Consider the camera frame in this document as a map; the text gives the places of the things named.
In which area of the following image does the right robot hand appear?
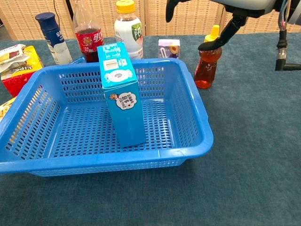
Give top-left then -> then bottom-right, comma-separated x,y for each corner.
166,0 -> 278,51

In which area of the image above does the bear-shaped honey bottle yellow cap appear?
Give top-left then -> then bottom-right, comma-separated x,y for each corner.
194,24 -> 223,89

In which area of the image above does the blue carton box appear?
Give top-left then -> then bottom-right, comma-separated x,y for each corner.
97,42 -> 147,148

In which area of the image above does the yellow and red snack bag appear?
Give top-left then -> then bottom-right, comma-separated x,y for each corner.
1,45 -> 45,97

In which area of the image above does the white snack packet fruit picture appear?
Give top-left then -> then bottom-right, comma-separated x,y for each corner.
0,43 -> 30,73

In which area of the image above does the blue perforated plastic basket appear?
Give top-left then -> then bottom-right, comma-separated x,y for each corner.
0,58 -> 214,177

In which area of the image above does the woven bamboo folding screen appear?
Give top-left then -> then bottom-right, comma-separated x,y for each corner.
0,0 -> 301,40

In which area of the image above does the small purple drink carton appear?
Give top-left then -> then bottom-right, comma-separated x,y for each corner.
158,39 -> 181,59

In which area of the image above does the white drink bottle yellow cap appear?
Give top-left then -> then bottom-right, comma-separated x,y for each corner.
114,0 -> 144,60

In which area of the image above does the teal table cloth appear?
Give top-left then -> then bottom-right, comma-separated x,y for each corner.
0,32 -> 301,226

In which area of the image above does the cola bottle red label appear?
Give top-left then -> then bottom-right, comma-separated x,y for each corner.
72,0 -> 105,63

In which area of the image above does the white bottle navy blue cap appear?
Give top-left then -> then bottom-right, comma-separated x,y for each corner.
35,12 -> 73,66

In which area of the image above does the yellow cracker pack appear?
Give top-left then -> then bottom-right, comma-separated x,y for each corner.
0,96 -> 17,123

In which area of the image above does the black wrist cable harness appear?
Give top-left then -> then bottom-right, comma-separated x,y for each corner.
274,0 -> 301,71

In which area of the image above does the thin black cable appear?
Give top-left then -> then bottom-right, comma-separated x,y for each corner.
53,0 -> 62,27

